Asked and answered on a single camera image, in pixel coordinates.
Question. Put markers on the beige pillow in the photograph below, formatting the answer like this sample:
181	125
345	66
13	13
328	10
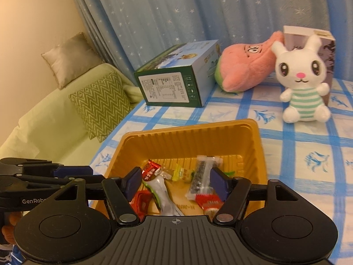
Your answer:
69	58

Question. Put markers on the pink plush toy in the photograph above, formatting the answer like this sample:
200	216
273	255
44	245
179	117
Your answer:
245	66

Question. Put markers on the yellow wrapped candy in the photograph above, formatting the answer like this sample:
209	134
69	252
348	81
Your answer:
182	173

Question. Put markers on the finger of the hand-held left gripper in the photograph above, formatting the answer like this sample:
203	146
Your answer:
41	180
71	170

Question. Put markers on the red and silver candy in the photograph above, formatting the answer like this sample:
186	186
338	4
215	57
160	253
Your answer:
209	203

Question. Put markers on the large red snack packet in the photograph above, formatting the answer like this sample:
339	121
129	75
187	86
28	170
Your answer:
140	203

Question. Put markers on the blue patterned cloth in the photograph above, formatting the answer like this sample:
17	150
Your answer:
5	254

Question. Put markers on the orange plastic tray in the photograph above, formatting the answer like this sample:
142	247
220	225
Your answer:
193	138

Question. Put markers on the green zigzag pillow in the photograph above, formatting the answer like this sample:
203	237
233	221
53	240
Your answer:
99	102

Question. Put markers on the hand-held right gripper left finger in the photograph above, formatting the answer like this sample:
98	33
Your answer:
133	183

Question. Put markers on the green and white carton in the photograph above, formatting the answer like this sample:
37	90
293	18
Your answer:
171	85

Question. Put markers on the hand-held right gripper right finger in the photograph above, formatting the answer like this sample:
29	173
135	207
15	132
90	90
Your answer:
219	183

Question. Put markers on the blue star curtain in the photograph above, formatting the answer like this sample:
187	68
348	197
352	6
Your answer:
179	11

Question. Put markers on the green sofa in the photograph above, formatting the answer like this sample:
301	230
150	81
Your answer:
49	127

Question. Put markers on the green-edged nut pouch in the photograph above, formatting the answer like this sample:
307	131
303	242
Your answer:
164	197

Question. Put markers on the person's left hand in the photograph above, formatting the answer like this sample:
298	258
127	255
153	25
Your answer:
11	225

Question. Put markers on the brown cardboard box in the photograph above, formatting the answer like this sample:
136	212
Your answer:
328	52

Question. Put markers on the white bunny plush toy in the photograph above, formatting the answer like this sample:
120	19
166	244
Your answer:
300	88

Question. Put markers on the clear black sesame bar packet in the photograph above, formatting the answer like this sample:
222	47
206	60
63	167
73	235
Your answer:
201	176

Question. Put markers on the red candy wrapper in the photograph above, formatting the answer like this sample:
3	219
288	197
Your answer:
150	168

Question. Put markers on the blue checked tablecloth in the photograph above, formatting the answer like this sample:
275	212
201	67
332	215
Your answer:
297	157

